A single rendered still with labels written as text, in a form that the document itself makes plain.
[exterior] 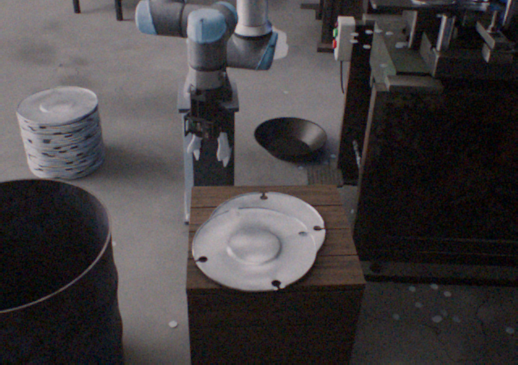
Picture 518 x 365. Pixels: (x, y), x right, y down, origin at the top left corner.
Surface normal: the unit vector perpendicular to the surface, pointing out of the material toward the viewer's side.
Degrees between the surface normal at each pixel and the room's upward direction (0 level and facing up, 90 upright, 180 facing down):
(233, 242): 0
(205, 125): 90
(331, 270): 0
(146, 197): 0
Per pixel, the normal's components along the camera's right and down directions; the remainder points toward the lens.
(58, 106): 0.04, -0.83
